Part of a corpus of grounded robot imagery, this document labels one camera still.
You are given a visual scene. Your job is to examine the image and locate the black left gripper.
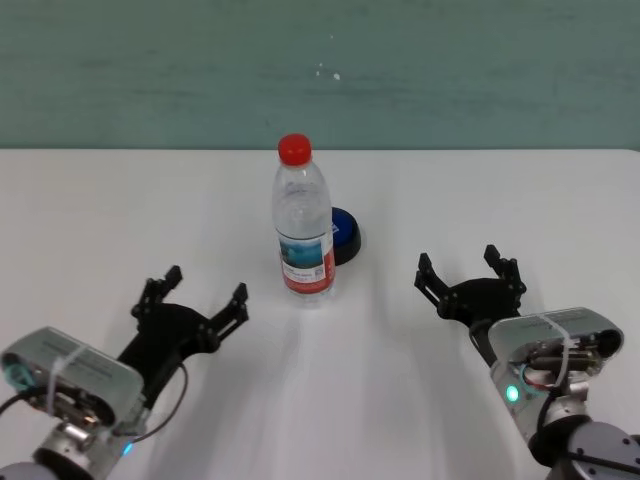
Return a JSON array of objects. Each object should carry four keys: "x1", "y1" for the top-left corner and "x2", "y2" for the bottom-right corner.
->
[{"x1": 117, "y1": 265, "x2": 250, "y2": 407}]

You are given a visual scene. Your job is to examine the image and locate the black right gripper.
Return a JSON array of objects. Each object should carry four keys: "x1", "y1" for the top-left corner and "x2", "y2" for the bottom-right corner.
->
[{"x1": 413, "y1": 243, "x2": 528, "y2": 367}]

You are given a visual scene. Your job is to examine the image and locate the clear water bottle red cap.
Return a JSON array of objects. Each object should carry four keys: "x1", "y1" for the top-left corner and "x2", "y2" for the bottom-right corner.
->
[{"x1": 271, "y1": 132, "x2": 337, "y2": 310}]

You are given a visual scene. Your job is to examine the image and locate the blue push button black base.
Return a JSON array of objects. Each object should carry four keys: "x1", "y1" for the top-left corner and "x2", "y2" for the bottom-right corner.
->
[{"x1": 329, "y1": 205, "x2": 364, "y2": 267}]

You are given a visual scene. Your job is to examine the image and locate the white zip tie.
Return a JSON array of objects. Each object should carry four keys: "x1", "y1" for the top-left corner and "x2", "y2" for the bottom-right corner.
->
[
  {"x1": 539, "y1": 313, "x2": 572, "y2": 391},
  {"x1": 47, "y1": 343, "x2": 89, "y2": 416}
]

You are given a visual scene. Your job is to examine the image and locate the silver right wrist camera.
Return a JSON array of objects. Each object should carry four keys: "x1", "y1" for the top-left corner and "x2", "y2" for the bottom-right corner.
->
[{"x1": 487, "y1": 306, "x2": 626, "y2": 394}]

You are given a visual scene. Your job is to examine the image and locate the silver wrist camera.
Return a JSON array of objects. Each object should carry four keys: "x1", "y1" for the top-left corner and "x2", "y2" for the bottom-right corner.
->
[
  {"x1": 0, "y1": 326, "x2": 145, "y2": 432},
  {"x1": 487, "y1": 306, "x2": 626, "y2": 394}
]

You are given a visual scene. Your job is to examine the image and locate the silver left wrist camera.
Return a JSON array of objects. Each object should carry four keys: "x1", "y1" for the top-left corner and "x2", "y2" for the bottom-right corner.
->
[{"x1": 0, "y1": 326, "x2": 145, "y2": 432}]

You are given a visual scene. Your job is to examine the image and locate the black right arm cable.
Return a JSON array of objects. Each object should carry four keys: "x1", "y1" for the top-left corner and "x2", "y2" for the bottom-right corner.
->
[{"x1": 534, "y1": 387, "x2": 559, "y2": 451}]

